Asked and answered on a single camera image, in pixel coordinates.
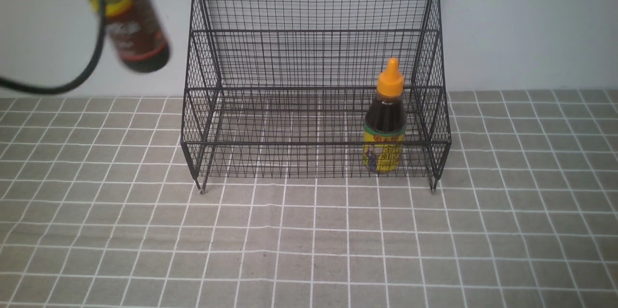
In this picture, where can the small orange-capped sauce bottle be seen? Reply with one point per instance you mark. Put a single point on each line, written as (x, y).
(385, 122)

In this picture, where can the dark soy sauce bottle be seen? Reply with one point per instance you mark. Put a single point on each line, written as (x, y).
(135, 31)

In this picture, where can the grey checkered tablecloth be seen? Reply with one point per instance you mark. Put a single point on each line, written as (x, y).
(98, 210)

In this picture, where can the black wire mesh shelf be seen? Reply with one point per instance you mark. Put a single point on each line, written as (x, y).
(280, 88)

